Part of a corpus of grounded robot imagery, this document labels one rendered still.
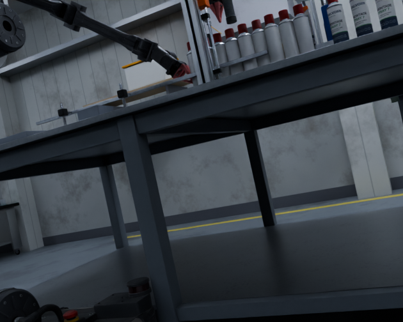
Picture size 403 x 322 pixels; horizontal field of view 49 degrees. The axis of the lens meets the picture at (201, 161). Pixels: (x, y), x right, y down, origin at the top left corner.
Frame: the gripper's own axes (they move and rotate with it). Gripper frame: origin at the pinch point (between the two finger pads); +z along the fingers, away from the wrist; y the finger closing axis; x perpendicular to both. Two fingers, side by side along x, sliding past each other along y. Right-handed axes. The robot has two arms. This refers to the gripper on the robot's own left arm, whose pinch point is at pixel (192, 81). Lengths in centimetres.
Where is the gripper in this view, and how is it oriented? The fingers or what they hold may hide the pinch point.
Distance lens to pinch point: 174.0
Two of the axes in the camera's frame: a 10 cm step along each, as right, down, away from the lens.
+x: -5.6, 7.8, 2.8
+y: 3.5, -0.8, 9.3
